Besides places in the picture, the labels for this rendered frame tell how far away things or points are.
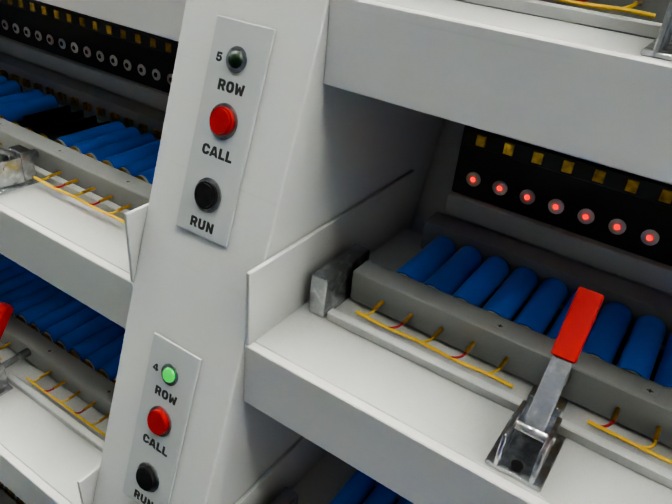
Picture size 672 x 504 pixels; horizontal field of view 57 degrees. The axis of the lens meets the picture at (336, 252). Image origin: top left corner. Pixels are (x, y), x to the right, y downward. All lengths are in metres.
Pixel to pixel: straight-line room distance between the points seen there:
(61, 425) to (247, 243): 0.30
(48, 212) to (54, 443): 0.19
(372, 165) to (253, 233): 0.11
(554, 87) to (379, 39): 0.09
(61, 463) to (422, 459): 0.33
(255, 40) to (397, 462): 0.23
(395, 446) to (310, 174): 0.15
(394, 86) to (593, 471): 0.21
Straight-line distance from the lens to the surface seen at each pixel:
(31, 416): 0.61
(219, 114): 0.36
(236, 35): 0.36
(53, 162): 0.56
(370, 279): 0.39
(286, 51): 0.34
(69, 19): 0.73
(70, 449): 0.58
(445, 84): 0.31
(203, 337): 0.39
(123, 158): 0.55
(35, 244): 0.51
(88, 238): 0.48
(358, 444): 0.35
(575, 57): 0.29
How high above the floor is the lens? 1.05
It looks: 16 degrees down
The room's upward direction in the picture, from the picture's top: 15 degrees clockwise
